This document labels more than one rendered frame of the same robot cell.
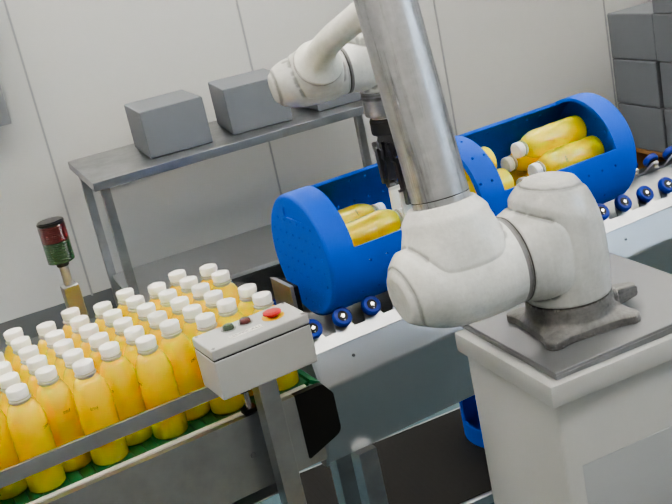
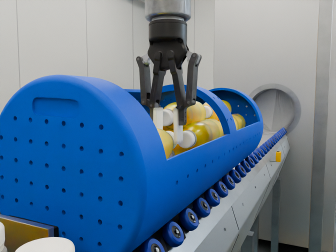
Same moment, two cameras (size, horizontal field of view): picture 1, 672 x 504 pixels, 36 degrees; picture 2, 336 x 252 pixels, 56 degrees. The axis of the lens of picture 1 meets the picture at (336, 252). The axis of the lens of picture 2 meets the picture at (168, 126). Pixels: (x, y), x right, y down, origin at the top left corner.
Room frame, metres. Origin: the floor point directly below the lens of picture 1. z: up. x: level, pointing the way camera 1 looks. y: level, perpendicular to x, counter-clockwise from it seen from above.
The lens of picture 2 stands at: (1.74, 0.23, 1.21)
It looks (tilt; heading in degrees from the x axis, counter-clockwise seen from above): 5 degrees down; 321
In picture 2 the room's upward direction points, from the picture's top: straight up
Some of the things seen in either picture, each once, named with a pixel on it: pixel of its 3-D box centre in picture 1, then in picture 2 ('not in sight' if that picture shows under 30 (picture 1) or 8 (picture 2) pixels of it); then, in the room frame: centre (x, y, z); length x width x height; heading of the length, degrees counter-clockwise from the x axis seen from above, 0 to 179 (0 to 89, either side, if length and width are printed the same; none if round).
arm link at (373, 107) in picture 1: (383, 103); (167, 7); (2.23, -0.17, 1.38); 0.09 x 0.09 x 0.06
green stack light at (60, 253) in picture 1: (58, 250); not in sight; (2.31, 0.63, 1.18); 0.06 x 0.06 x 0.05
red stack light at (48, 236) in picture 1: (53, 232); not in sight; (2.31, 0.63, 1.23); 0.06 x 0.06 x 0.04
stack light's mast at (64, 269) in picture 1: (59, 252); not in sight; (2.31, 0.63, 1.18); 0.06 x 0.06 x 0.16
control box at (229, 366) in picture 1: (255, 348); not in sight; (1.80, 0.19, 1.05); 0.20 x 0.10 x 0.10; 115
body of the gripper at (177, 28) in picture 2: (389, 135); (167, 46); (2.23, -0.17, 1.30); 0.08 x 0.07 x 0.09; 25
